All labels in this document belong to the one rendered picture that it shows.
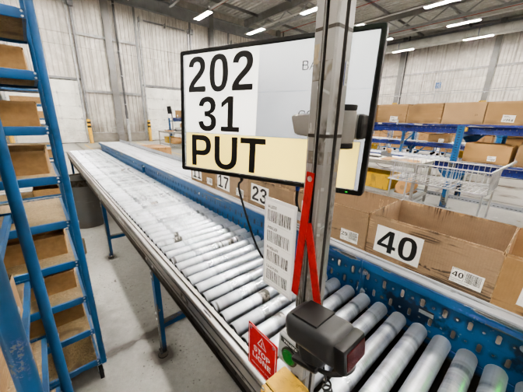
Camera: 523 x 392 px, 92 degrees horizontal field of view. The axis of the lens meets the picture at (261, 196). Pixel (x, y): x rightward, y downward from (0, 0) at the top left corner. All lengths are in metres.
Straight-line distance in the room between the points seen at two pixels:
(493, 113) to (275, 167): 5.08
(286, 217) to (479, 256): 0.67
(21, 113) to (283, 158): 1.17
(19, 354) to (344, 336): 0.46
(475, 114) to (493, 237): 4.37
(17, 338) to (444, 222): 1.30
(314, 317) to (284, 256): 0.12
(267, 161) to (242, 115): 0.12
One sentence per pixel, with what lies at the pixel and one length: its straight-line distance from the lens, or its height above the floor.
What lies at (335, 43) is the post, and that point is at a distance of 0.41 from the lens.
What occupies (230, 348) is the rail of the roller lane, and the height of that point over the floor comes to 0.73.
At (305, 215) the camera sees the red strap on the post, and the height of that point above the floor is 1.23.
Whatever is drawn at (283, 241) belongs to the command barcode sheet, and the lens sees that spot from 0.49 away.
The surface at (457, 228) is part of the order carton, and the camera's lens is 1.29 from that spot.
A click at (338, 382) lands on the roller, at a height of 0.75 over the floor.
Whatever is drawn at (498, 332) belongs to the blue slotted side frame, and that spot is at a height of 0.83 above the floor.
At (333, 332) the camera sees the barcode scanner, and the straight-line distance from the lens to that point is 0.44.
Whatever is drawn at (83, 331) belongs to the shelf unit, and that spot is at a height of 0.34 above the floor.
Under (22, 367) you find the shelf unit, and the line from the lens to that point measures 0.55.
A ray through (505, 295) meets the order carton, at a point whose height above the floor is 0.93.
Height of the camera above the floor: 1.39
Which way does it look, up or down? 17 degrees down
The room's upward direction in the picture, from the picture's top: 1 degrees clockwise
